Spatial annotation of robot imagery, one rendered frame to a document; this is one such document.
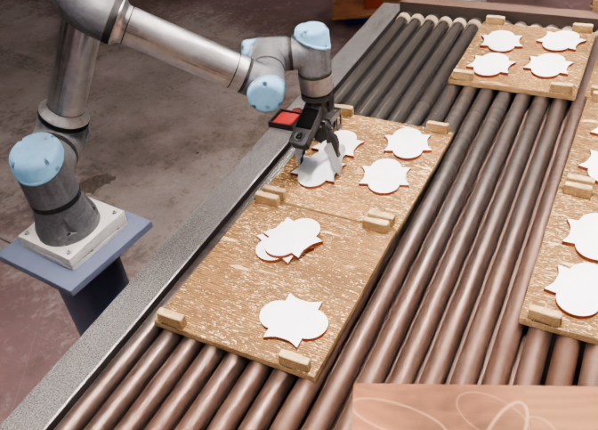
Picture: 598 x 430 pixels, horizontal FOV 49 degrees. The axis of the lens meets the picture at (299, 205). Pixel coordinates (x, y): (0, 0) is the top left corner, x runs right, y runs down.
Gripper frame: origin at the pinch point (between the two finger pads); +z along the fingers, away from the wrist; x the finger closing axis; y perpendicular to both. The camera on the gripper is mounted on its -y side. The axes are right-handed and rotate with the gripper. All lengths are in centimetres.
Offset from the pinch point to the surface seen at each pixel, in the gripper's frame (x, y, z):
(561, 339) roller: -62, -28, 5
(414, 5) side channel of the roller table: 12, 102, -3
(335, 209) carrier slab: -10.0, -11.1, 1.8
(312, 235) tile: -10.1, -22.9, 0.3
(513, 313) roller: -53, -25, 4
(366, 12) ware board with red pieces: 106, 275, 71
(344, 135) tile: 0.1, 16.0, -0.4
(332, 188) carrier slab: -5.8, -4.2, 1.5
